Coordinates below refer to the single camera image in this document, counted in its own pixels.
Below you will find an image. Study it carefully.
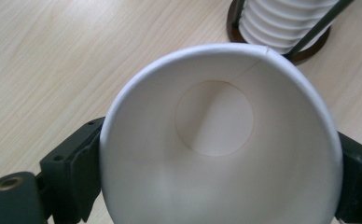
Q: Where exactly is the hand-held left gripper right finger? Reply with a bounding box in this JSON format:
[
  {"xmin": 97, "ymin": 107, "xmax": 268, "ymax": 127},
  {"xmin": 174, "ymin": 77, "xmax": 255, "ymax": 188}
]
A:
[{"xmin": 334, "ymin": 130, "xmax": 362, "ymax": 224}]

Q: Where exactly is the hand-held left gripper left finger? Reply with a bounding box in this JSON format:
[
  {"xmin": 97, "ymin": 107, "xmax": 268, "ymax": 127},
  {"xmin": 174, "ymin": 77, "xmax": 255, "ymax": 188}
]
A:
[{"xmin": 38, "ymin": 116, "xmax": 106, "ymax": 224}]

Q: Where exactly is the single white paper cup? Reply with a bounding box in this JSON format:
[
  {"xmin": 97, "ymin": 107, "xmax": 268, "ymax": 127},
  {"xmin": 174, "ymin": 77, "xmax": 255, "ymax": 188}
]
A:
[{"xmin": 99, "ymin": 42, "xmax": 344, "ymax": 224}]

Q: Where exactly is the stack of white paper cups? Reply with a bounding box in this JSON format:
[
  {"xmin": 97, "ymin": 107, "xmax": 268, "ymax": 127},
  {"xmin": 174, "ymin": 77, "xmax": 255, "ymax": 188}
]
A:
[{"xmin": 238, "ymin": 0, "xmax": 341, "ymax": 56}]

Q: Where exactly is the dark brown double cup holder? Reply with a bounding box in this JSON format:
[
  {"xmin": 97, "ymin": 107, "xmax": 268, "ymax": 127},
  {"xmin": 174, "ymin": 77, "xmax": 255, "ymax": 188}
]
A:
[{"xmin": 226, "ymin": 0, "xmax": 356, "ymax": 66}]

